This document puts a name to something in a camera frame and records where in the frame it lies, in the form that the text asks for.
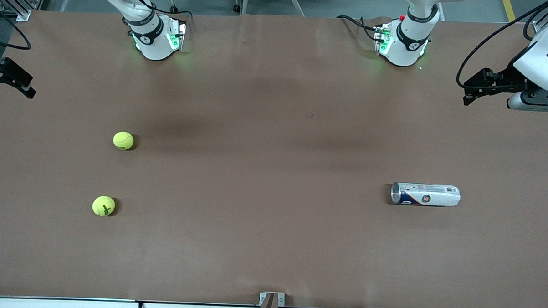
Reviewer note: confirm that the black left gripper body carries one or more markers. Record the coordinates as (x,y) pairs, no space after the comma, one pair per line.
(506,80)

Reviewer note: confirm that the yellow tennis ball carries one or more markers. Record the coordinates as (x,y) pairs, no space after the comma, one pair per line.
(123,140)
(103,206)

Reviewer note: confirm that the clear tennis ball can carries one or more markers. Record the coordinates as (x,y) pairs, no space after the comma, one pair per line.
(427,195)

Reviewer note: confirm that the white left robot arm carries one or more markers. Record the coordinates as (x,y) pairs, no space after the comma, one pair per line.
(410,49)

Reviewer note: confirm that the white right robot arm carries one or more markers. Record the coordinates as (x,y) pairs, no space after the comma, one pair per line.
(154,45)

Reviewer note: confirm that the silver left base connector box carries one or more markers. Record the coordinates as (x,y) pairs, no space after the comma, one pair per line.
(380,34)

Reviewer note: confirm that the silver base connector box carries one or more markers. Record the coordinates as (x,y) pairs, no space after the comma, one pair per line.
(180,30)
(380,34)

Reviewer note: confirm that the silver right base connector box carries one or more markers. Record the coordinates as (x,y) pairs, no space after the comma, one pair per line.
(180,30)

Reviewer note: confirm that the white stand legs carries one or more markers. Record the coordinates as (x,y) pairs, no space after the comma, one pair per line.
(245,2)

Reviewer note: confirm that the brown table cover sheet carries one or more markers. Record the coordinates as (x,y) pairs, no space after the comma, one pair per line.
(271,245)

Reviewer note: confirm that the grey camera post bracket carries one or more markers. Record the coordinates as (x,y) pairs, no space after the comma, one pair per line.
(271,304)

